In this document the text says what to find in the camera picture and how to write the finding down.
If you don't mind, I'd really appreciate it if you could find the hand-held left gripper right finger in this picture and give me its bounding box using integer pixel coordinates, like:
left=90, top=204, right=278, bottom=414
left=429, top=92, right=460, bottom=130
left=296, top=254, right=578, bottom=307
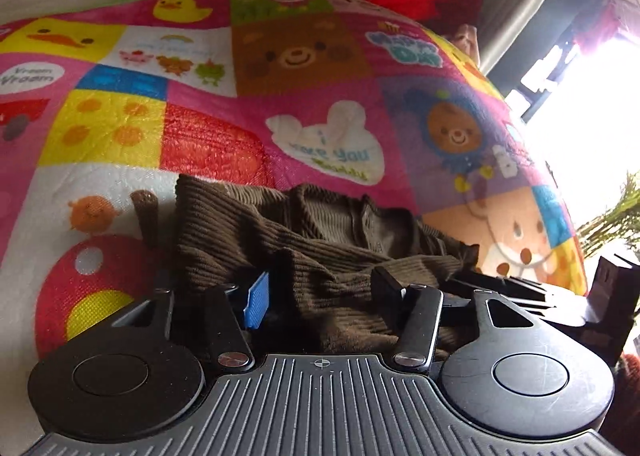
left=372, top=266, right=543, bottom=375

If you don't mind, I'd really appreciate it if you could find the brown dotted corduroy garment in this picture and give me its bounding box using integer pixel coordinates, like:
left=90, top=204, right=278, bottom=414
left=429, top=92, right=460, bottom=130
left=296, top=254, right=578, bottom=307
left=132, top=173, right=481, bottom=362

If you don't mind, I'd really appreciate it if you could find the potted grassy plant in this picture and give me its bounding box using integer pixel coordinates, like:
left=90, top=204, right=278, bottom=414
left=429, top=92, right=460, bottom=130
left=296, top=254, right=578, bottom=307
left=575, top=171, right=640, bottom=259

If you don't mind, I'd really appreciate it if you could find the colourful cartoon printed play mat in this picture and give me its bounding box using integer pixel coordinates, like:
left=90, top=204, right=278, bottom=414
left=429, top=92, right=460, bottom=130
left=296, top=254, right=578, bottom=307
left=0, top=0, right=588, bottom=442

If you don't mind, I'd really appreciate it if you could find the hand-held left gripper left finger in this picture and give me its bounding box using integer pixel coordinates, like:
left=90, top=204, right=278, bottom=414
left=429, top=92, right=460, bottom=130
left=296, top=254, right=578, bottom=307
left=107, top=272, right=271, bottom=373

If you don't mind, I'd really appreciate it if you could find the black window frame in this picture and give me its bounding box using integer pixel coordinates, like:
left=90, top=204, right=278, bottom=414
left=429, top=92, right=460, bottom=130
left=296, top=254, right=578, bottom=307
left=480, top=0, right=640, bottom=112

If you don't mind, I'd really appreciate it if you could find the pink plush toy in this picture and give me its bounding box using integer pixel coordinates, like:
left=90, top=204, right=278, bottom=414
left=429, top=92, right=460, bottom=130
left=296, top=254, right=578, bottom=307
left=449, top=23, right=482, bottom=73

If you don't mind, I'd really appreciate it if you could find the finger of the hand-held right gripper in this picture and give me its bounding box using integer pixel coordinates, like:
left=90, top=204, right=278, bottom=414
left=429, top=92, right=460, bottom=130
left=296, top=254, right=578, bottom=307
left=442, top=272, right=556, bottom=319

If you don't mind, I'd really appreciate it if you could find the pink hanging cloth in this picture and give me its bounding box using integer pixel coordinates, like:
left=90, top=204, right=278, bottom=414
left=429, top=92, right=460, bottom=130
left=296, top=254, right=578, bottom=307
left=574, top=0, right=632, bottom=53

